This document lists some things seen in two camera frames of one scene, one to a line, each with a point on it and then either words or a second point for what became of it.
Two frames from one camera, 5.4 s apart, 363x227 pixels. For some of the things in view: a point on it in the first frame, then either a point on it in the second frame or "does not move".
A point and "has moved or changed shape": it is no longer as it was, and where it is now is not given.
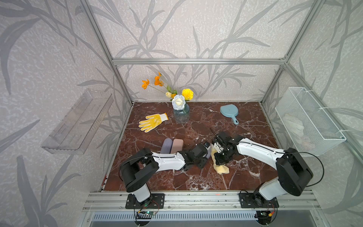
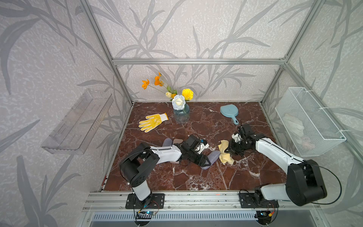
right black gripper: [218, 161] → [230, 149]
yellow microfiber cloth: [219, 169] has moved or changed shape
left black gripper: [203, 164] → [202, 160]
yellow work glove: [153, 121] does not move
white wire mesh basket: [311, 133] does not move
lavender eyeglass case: [166, 146] does not move
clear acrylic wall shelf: [73, 134] does not move
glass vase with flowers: [180, 104] does not move
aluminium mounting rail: [306, 200] does not move
